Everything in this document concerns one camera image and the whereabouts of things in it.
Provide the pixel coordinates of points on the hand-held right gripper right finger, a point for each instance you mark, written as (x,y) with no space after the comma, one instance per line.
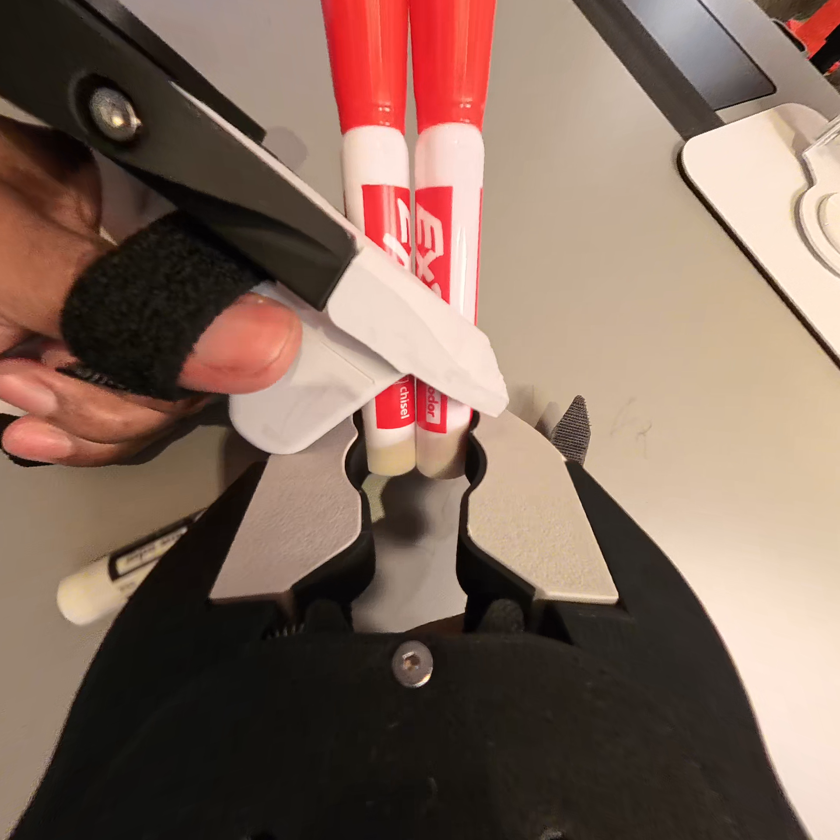
(538,525)

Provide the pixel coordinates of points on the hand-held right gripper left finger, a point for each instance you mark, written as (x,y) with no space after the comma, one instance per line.
(289,525)

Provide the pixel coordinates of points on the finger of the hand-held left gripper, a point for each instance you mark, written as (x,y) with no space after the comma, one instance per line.
(309,407)
(420,348)

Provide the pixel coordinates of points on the black dry erase marker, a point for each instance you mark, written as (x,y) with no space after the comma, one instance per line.
(99,588)

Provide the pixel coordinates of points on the red dry erase marker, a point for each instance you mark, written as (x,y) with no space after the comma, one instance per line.
(368,66)
(453,66)

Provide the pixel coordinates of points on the person's left hand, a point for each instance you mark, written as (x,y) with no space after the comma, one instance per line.
(250,348)

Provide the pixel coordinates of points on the white stand base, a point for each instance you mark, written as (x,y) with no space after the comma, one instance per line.
(748,197)

